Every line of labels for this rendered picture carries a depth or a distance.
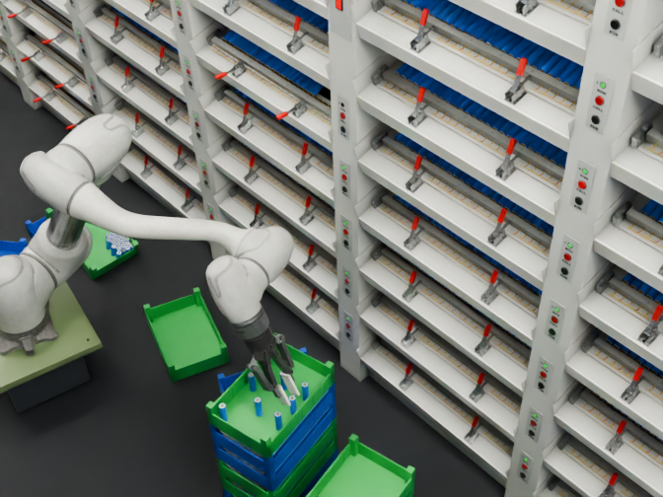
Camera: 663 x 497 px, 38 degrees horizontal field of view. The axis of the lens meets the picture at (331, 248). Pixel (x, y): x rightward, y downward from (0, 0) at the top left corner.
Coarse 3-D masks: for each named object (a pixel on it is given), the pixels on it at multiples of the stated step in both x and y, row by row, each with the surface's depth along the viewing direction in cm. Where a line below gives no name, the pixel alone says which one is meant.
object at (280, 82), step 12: (216, 36) 281; (228, 48) 277; (240, 60) 275; (252, 60) 272; (264, 72) 268; (276, 84) 267; (288, 84) 263; (300, 96) 260; (312, 108) 257; (324, 108) 255; (324, 120) 254
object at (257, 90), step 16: (208, 32) 282; (224, 32) 285; (192, 48) 281; (208, 48) 283; (208, 64) 280; (224, 64) 277; (224, 80) 280; (240, 80) 272; (256, 80) 271; (256, 96) 269; (272, 96) 265; (288, 96) 264; (320, 96) 261; (304, 128) 258; (320, 128) 254
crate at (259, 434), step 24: (312, 360) 260; (240, 384) 258; (312, 384) 260; (216, 408) 248; (240, 408) 255; (264, 408) 255; (288, 408) 254; (240, 432) 244; (264, 432) 249; (288, 432) 248; (264, 456) 244
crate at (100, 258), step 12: (48, 216) 349; (96, 228) 357; (96, 240) 355; (132, 240) 352; (96, 252) 352; (108, 252) 353; (132, 252) 353; (84, 264) 344; (96, 264) 350; (108, 264) 346; (96, 276) 347
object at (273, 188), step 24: (216, 144) 309; (240, 144) 309; (216, 168) 314; (240, 168) 306; (264, 168) 300; (264, 192) 298; (288, 192) 296; (312, 192) 291; (288, 216) 290; (312, 216) 287; (312, 240) 289
